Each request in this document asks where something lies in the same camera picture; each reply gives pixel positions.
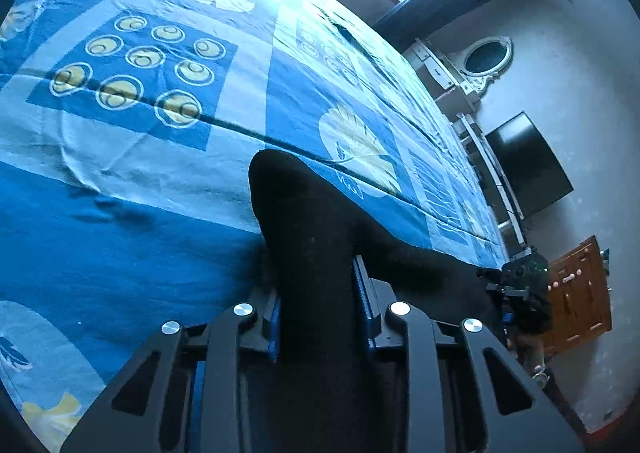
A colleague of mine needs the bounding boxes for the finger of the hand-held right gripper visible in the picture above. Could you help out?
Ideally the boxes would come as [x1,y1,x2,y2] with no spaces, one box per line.
[476,267,518,331]

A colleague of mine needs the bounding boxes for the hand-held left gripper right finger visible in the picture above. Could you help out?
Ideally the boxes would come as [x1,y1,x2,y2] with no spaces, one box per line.
[352,255,587,453]

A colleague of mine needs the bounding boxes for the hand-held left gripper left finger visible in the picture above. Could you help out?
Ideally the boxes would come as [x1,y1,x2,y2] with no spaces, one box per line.
[60,283,281,453]

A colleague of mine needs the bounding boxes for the black pants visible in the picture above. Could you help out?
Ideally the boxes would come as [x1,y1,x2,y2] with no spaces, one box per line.
[248,149,507,453]

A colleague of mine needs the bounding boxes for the brown wooden door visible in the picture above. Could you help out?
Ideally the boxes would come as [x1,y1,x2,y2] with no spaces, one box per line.
[542,234,614,355]

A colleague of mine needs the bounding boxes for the black television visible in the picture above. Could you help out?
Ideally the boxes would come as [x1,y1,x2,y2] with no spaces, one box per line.
[485,110,575,220]

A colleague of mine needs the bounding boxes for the white television stand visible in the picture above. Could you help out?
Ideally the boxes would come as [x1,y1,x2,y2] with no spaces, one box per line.
[452,113,532,255]

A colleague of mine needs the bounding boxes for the blue patterned bed sheet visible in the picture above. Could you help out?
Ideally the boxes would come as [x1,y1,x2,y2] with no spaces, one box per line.
[0,0,508,450]

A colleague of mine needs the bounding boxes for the white dressing table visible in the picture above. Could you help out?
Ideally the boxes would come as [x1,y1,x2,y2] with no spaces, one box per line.
[402,38,482,115]

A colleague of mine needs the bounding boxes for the oval white-framed mirror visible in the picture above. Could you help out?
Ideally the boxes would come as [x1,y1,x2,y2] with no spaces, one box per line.
[462,35,515,95]

